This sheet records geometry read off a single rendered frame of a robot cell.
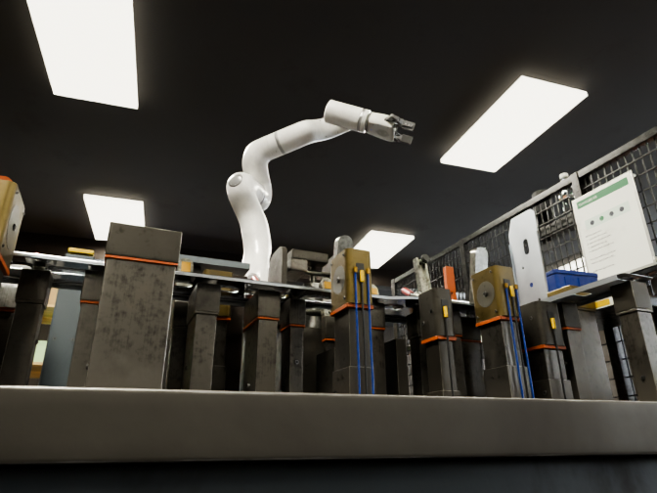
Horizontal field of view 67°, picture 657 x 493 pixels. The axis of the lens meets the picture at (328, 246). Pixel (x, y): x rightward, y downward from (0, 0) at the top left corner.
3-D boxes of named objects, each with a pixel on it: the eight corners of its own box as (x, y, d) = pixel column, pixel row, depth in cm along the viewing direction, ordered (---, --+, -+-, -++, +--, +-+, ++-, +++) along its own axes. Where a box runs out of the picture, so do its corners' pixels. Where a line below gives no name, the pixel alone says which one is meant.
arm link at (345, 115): (359, 133, 185) (355, 129, 176) (327, 123, 187) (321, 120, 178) (366, 111, 184) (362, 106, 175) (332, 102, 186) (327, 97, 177)
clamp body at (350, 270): (356, 429, 85) (350, 242, 98) (328, 432, 95) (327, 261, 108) (389, 430, 87) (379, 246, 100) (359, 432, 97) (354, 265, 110)
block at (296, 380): (286, 431, 103) (289, 297, 113) (277, 432, 109) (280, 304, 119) (305, 431, 104) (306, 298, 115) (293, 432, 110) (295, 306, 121)
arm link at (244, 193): (289, 304, 171) (269, 295, 157) (258, 314, 174) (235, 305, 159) (267, 180, 190) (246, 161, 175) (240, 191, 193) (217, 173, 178)
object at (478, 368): (470, 432, 120) (458, 315, 131) (459, 433, 123) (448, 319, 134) (493, 432, 122) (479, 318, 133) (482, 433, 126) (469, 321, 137)
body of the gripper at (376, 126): (363, 137, 183) (392, 146, 181) (363, 122, 173) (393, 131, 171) (370, 120, 185) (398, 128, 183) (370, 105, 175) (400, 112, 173)
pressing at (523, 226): (551, 316, 137) (531, 206, 150) (521, 326, 147) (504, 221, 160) (553, 317, 137) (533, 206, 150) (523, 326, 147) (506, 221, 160)
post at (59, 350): (25, 435, 111) (64, 252, 128) (29, 436, 117) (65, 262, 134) (63, 435, 114) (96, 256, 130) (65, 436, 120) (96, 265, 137)
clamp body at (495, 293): (527, 430, 95) (502, 259, 108) (486, 432, 105) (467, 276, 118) (552, 430, 97) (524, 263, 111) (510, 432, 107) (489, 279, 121)
